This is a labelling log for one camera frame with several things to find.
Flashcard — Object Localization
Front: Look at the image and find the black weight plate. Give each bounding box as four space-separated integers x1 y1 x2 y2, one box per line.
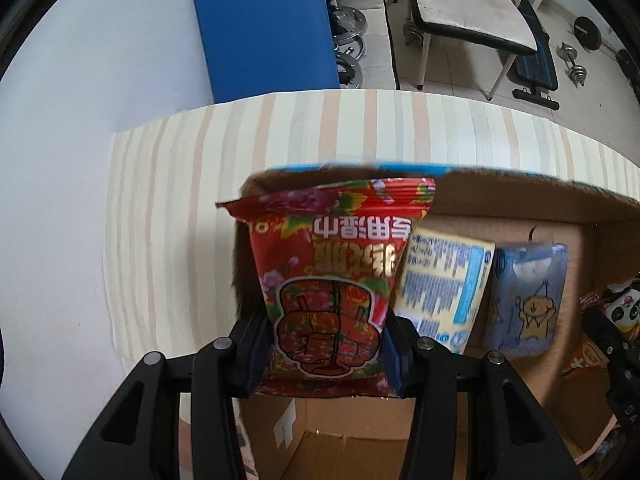
573 16 602 52

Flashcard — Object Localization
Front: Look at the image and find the stack of chrome weight plates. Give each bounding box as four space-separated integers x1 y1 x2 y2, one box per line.
322 0 369 89

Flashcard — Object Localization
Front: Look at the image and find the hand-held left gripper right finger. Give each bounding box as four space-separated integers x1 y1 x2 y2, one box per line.
382 313 584 480

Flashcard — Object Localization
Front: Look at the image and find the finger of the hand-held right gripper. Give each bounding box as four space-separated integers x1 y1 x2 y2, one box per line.
581 305 640 429

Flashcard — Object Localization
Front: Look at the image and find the white cushioned chair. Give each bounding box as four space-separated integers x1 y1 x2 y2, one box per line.
403 0 540 101

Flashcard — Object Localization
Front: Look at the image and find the cardboard box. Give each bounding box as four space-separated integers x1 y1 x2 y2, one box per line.
231 162 640 480

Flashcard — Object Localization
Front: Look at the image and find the red floral wet wipes packet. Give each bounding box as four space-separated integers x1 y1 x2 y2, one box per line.
215 177 437 399

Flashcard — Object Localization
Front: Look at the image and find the panda print packet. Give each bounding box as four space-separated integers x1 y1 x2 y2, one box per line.
580 272 640 341

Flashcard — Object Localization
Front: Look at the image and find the blue mat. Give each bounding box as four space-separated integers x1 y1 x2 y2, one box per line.
189 0 342 105

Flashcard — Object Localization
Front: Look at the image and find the striped tablecloth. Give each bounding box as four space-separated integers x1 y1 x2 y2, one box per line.
103 89 640 431

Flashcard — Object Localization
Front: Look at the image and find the orange snack packet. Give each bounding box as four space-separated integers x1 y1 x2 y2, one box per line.
562 340 611 378

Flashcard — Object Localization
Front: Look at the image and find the black weight bench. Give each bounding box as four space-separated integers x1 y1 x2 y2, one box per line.
506 0 561 111

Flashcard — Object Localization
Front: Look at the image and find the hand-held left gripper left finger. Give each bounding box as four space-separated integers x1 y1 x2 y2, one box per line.
60 316 277 480

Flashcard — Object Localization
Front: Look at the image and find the yellow and blue tissue packet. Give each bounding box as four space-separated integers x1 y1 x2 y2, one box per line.
394 226 496 356

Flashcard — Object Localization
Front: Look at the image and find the chrome dumbbell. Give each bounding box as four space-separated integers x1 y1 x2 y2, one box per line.
557 42 590 89

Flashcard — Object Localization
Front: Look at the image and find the blue cartoon tissue packet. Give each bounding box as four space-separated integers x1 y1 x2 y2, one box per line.
483 241 570 360

